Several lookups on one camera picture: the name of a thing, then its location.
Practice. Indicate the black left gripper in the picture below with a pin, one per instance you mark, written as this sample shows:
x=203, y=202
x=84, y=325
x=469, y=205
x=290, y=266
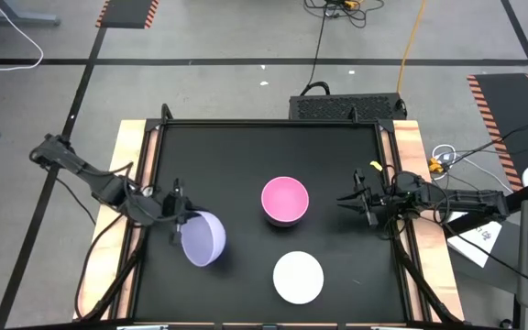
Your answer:
x=174, y=211

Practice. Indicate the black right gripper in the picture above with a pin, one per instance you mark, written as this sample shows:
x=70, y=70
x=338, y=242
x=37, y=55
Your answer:
x=378, y=200

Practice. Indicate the purple ridged bowl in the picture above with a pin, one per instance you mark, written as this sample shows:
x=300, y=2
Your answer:
x=204, y=240

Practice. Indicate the pink ridged bowl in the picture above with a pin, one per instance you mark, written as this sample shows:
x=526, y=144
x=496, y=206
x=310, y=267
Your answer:
x=285, y=199

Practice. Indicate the white ridged bowl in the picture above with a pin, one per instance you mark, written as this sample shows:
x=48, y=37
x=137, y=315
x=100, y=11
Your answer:
x=298, y=277

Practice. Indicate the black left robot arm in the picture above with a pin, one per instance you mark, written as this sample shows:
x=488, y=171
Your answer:
x=103, y=188

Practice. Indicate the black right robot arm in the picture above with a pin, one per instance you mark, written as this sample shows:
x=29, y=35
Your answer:
x=470, y=201

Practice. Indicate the yellow tape tag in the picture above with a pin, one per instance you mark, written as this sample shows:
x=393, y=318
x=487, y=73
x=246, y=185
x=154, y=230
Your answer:
x=376, y=165

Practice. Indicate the black computer case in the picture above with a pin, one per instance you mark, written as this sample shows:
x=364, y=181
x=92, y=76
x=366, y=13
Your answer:
x=337, y=107

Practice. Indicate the white paper sheet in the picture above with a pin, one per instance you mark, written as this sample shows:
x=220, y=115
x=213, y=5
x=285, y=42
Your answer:
x=472, y=249

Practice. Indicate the black desk beam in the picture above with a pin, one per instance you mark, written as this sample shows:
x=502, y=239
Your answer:
x=525, y=193

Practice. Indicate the black hazard-striped floor mat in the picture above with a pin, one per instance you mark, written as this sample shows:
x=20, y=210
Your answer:
x=511, y=114
x=128, y=14

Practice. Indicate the black diagonal frame strut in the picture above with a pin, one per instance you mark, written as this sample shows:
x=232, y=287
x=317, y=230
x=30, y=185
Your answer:
x=424, y=285
x=115, y=283

